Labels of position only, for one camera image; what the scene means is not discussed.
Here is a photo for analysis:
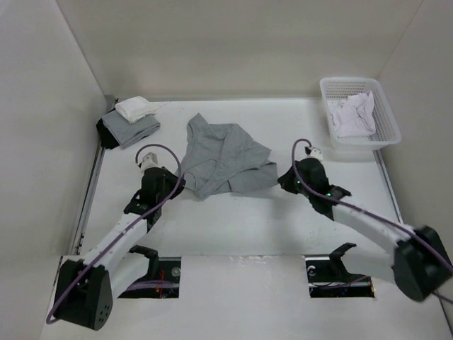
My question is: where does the grey tank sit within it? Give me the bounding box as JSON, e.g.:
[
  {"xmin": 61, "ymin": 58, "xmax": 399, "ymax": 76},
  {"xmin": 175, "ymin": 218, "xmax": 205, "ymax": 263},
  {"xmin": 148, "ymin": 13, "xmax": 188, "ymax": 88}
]
[
  {"xmin": 181, "ymin": 113, "xmax": 277, "ymax": 200},
  {"xmin": 101, "ymin": 110, "xmax": 161, "ymax": 149}
]

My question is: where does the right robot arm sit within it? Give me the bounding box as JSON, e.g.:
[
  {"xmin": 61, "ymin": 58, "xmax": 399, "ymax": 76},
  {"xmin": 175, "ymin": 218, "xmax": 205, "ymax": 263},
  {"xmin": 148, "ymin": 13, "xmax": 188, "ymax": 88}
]
[{"xmin": 277, "ymin": 157, "xmax": 452, "ymax": 302}]

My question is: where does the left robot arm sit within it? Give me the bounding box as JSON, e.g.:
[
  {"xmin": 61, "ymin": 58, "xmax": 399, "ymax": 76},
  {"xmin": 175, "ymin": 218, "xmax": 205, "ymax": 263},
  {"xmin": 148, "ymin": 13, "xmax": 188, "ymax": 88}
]
[{"xmin": 46, "ymin": 167, "xmax": 185, "ymax": 330}]

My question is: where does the folded grey tank top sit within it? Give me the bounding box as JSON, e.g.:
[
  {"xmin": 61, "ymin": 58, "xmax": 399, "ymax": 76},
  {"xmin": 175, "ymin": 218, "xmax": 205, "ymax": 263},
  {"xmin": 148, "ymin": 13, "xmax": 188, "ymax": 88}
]
[{"xmin": 101, "ymin": 110, "xmax": 161, "ymax": 149}]

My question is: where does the folded black tank top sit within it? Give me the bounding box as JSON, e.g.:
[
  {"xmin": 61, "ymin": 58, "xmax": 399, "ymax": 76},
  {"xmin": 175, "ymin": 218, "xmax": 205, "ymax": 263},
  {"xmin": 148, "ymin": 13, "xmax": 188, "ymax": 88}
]
[{"xmin": 96, "ymin": 119, "xmax": 119, "ymax": 149}]

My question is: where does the white crumpled tank top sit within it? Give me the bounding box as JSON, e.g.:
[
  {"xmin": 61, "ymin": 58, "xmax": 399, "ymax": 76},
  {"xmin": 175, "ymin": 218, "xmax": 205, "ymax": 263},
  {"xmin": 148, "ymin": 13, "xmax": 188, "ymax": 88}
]
[{"xmin": 328, "ymin": 91, "xmax": 376, "ymax": 138}]

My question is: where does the folded white tank top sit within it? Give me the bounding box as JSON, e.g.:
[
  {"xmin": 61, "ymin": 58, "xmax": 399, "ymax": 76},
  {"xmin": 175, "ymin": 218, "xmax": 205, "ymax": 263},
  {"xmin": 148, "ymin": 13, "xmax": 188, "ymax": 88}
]
[{"xmin": 115, "ymin": 96, "xmax": 168, "ymax": 124}]

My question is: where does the white plastic basket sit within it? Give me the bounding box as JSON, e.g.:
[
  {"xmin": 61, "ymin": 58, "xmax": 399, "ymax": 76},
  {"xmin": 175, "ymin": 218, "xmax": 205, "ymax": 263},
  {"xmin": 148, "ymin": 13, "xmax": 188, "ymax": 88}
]
[{"xmin": 319, "ymin": 77, "xmax": 401, "ymax": 152}]

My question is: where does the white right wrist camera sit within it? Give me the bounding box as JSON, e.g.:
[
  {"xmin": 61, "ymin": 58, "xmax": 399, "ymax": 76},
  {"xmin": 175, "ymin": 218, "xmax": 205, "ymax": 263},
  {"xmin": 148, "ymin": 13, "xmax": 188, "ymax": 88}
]
[{"xmin": 304, "ymin": 146, "xmax": 323, "ymax": 162}]

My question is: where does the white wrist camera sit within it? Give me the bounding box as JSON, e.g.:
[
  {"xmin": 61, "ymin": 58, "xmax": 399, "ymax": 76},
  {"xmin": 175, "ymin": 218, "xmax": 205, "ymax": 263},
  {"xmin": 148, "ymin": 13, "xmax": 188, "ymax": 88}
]
[
  {"xmin": 137, "ymin": 152, "xmax": 159, "ymax": 174},
  {"xmin": 304, "ymin": 146, "xmax": 323, "ymax": 162}
]

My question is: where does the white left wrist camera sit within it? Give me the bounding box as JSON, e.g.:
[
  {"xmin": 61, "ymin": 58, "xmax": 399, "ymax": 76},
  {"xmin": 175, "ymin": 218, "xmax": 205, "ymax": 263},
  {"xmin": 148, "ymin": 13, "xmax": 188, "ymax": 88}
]
[{"xmin": 137, "ymin": 152, "xmax": 159, "ymax": 174}]

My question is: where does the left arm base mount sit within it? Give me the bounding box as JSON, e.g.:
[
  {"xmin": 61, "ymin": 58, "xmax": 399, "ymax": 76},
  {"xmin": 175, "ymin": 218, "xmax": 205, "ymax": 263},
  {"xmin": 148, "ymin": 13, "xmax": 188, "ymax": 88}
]
[{"xmin": 119, "ymin": 245, "xmax": 181, "ymax": 299}]

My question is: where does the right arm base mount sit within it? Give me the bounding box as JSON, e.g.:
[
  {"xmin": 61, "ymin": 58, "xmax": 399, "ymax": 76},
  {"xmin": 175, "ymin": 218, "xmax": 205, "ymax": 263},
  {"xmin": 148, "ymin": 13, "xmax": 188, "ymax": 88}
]
[{"xmin": 305, "ymin": 242, "xmax": 374, "ymax": 298}]

